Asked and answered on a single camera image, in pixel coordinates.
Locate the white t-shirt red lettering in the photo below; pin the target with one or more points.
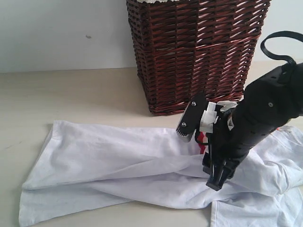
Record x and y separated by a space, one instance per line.
90 166

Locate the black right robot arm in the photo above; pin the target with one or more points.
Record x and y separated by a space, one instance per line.
269 103

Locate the dark brown wicker basket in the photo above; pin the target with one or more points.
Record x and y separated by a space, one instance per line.
191 46

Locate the white lace basket liner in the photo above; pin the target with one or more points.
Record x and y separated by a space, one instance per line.
155 1

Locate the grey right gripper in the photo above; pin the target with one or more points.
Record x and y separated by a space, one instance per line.
224 146

